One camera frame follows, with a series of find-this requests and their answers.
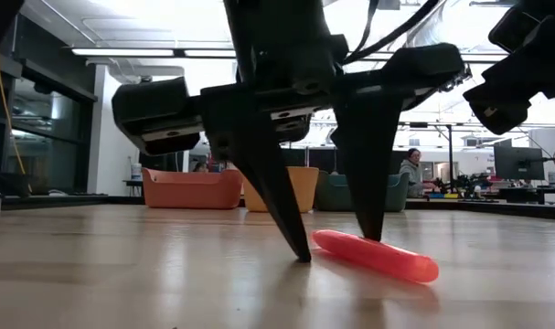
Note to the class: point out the person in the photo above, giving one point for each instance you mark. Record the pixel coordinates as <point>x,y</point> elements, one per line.
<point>412,173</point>
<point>200,167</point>

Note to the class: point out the white container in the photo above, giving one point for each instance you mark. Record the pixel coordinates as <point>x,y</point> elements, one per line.
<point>136,172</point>

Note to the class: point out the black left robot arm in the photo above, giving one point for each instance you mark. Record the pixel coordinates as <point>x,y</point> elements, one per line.
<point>277,27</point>

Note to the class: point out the teal plastic bin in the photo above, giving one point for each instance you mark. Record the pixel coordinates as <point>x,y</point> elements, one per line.
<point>332,192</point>

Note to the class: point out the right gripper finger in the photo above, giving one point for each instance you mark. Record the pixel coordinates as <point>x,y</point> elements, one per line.
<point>496,107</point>

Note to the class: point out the black metal frame stand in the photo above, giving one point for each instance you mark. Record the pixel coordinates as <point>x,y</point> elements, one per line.
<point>450,155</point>

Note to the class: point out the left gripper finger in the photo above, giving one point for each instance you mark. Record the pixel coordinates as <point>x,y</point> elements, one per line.
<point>368,160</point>
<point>268,183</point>

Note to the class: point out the black monitor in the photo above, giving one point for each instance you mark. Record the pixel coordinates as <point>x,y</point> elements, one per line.
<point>167,164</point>
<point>519,162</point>

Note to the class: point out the multicoloured block row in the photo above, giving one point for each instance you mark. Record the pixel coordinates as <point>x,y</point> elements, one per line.
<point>444,195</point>

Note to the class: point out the long ceiling light strip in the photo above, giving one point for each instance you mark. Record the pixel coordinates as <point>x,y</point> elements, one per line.
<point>121,52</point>

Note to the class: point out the black aluminium table frame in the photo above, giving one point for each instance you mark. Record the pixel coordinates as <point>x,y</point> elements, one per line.
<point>53,201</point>

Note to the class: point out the orange plastic bin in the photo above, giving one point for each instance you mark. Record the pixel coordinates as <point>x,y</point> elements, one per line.
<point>190,189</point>

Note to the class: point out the yellow plastic bin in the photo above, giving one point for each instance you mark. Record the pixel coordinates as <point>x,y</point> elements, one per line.
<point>300,187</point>

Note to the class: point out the orange highlighter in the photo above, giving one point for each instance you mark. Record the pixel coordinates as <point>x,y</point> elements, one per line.
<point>387,258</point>

